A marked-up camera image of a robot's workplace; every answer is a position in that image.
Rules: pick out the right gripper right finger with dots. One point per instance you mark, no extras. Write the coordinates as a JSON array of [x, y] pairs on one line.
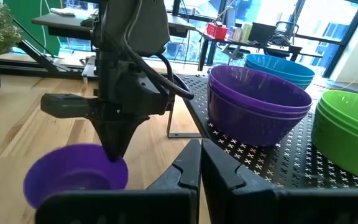
[[259, 208]]

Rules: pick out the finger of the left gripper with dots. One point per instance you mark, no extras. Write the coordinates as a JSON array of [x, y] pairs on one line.
[[67, 105], [127, 130]]

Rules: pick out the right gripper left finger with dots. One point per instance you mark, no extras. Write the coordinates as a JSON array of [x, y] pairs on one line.
[[154, 208]]

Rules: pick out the purple plastic mini bowl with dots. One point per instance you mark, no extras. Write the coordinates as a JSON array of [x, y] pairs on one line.
[[259, 84], [247, 130], [61, 168], [291, 115]]

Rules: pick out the black perforated metal rack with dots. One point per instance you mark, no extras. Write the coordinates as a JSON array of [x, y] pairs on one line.
[[291, 161]]

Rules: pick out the grey top office desk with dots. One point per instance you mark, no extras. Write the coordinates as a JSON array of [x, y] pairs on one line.
[[73, 31]]

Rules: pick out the black work desk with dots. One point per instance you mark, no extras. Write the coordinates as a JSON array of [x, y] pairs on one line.
[[203, 53]]

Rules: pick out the white papers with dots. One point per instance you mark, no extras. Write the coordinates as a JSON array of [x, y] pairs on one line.
[[62, 12]]

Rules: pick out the green screen panel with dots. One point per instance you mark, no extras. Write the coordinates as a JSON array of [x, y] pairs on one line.
[[26, 18]]

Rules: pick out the red storage box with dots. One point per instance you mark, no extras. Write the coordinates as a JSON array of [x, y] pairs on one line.
[[217, 31]]

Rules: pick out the black box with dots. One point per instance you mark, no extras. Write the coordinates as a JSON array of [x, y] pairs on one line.
[[261, 33]]

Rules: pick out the black office chair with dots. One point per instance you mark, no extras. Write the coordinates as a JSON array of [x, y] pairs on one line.
[[283, 39]]

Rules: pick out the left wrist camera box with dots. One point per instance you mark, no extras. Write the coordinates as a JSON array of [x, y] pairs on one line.
[[145, 25]]

